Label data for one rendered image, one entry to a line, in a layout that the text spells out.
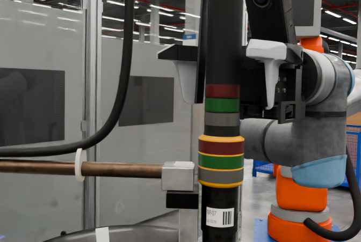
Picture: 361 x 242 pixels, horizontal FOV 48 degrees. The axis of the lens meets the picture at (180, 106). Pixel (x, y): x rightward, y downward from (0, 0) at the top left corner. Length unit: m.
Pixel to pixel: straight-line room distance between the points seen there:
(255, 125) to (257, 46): 0.35
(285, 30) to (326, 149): 0.20
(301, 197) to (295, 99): 3.88
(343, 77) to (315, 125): 0.08
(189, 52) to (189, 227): 0.17
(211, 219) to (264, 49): 0.16
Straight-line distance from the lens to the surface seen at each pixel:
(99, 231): 0.58
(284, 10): 0.46
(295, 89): 0.45
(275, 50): 0.35
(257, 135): 0.66
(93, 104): 1.17
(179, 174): 0.37
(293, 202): 4.32
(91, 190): 1.21
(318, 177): 0.60
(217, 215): 0.38
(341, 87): 0.60
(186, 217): 0.38
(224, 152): 0.36
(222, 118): 0.36
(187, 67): 0.41
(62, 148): 0.40
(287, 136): 0.62
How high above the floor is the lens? 1.62
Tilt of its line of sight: 3 degrees down
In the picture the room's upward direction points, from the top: 1 degrees clockwise
